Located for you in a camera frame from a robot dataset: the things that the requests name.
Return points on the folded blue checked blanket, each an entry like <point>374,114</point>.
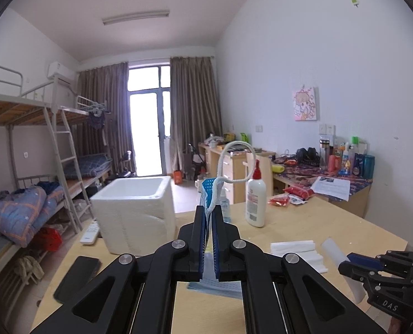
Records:
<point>89,165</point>

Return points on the right brown curtain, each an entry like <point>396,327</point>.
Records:
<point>195,105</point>

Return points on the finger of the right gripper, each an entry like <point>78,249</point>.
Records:
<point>372,264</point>

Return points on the brown curtain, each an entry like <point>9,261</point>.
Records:
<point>195,105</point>
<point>107,130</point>

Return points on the ceiling fluorescent lamp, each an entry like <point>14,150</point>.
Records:
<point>142,15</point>

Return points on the dark hanging clothes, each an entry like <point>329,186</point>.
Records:
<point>96,119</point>

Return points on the balcony glass door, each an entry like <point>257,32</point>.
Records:
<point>150,118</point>

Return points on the red plastic bag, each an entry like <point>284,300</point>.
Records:
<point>47,239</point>

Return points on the white paper sheet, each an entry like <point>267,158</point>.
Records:
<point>333,187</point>

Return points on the white foam box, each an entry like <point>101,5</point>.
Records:
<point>135,215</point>

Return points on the pink cartoon wall picture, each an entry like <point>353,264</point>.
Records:
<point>304,104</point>

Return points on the red snack packet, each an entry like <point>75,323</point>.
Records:
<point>301,192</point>

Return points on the blue orange plaid quilt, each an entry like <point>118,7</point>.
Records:
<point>25,211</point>

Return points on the translucent white foam strip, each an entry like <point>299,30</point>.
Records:
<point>340,259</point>

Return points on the black smartphone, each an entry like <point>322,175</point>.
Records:
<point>82,271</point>

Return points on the grey metal bunk bed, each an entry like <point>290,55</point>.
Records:
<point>36,140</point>

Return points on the black folding chair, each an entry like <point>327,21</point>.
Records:
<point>123,166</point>

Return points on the white remote control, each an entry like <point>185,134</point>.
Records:
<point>91,234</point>

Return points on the white tissue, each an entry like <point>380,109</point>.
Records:
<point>306,249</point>

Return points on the teal cylindrical can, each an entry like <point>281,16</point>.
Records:
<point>368,167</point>

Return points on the white air conditioner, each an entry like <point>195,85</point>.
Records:
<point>60,70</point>

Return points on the light wood desk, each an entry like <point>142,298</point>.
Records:
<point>234,168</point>

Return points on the orange box on floor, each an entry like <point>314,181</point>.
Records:
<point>178,177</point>

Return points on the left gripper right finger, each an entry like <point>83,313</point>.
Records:
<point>284,294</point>

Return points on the left brown curtain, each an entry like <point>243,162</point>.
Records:
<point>107,130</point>

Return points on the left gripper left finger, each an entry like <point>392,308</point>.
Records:
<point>135,295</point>

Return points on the white lotion pump bottle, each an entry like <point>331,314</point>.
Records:
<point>256,198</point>

